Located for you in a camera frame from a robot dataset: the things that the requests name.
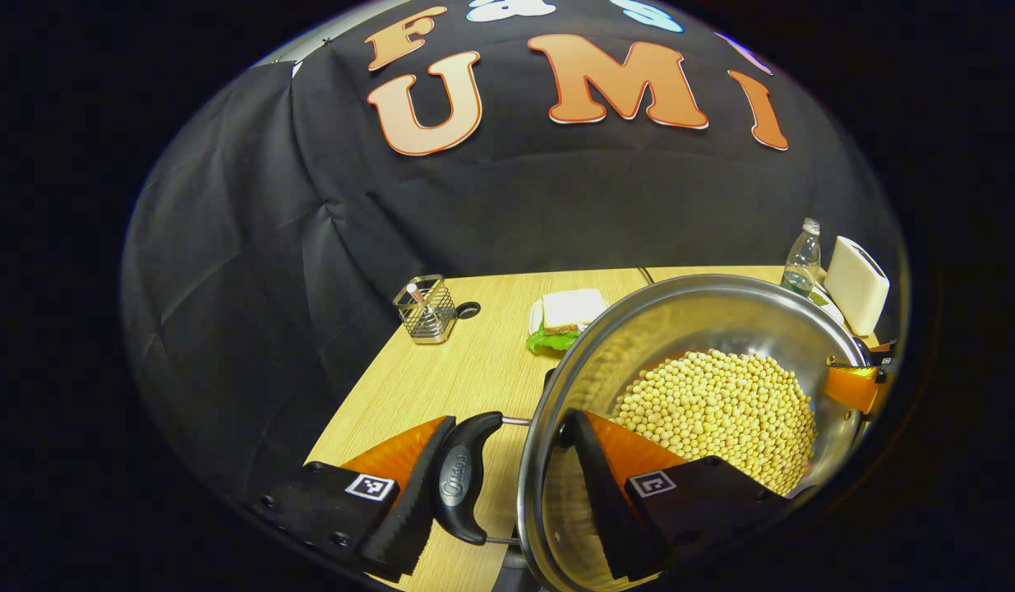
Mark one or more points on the white divided bean dish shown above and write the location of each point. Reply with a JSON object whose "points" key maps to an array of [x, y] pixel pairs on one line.
{"points": [[823, 300]]}

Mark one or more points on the white toaster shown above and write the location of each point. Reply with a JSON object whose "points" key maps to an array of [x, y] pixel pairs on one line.
{"points": [[856, 284]]}

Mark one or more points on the sandwich with lettuce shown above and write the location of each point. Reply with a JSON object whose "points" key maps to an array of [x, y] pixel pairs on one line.
{"points": [[569, 311]]}

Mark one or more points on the white sandwich plate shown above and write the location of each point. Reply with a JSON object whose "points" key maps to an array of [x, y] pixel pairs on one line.
{"points": [[534, 316]]}

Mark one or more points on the steel pot with soybeans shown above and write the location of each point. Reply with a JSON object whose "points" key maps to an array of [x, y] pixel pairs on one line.
{"points": [[721, 403]]}

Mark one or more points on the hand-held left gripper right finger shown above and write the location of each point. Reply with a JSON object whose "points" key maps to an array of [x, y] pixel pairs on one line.
{"points": [[597, 493]]}

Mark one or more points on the clear plastic water bottle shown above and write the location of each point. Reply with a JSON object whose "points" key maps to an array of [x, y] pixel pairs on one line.
{"points": [[801, 263]]}

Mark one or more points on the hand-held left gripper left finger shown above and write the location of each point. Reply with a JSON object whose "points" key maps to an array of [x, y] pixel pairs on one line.
{"points": [[408, 510]]}

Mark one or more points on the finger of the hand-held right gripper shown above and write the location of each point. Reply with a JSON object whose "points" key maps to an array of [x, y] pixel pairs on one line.
{"points": [[854, 386]]}

